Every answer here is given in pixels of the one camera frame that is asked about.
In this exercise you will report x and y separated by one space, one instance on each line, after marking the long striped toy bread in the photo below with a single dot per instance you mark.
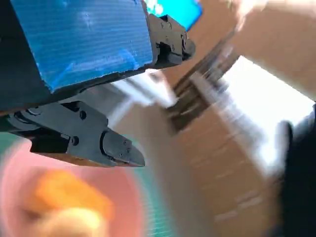
69 190

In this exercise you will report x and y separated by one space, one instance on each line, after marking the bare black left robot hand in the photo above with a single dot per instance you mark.
81 42

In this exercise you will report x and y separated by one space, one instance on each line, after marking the large white vented cabinet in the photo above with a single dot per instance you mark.
259 98

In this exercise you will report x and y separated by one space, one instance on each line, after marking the round toy bread bun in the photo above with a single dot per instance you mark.
74 222

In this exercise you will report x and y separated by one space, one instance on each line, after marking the pink bowl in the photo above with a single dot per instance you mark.
121 187

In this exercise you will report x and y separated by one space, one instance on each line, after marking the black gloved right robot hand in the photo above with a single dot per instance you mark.
301 172

